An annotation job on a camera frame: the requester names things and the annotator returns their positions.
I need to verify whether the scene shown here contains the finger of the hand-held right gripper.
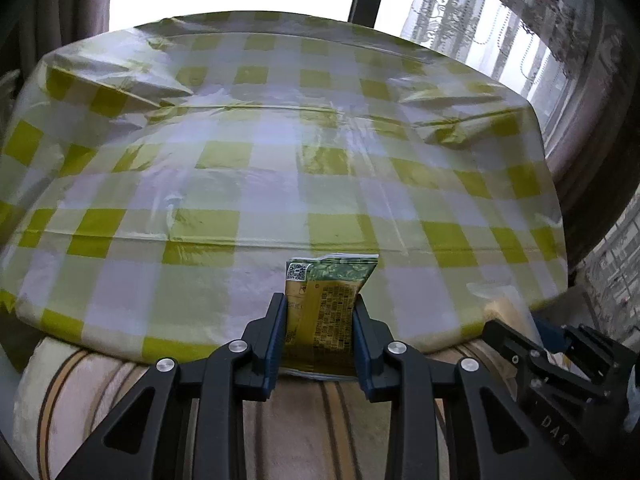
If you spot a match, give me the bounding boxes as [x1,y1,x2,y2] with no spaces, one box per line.
[482,319,568,401]
[532,317,633,403]

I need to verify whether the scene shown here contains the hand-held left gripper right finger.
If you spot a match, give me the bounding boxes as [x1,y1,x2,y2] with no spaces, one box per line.
[352,297,586,480]

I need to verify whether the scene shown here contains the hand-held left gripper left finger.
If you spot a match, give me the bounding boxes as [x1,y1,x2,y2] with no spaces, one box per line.
[52,291,287,480]

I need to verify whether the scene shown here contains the green tan snack packet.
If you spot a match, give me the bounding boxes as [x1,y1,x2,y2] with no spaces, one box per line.
[281,254,379,380]

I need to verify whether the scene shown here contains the bread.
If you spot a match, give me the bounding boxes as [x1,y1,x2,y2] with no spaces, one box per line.
[466,281,541,348]

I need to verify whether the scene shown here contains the striped beige towel cushion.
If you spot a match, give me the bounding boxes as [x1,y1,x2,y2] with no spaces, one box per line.
[12,337,531,480]

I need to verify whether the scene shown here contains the green checked plastic tablecloth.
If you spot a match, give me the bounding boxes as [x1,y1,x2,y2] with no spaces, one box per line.
[0,10,568,366]

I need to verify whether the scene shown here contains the grey drape curtain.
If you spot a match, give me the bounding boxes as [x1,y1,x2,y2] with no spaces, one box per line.
[0,0,118,81]
[540,25,640,266]

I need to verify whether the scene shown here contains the white lace curtain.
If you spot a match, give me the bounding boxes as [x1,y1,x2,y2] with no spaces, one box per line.
[397,0,626,126]

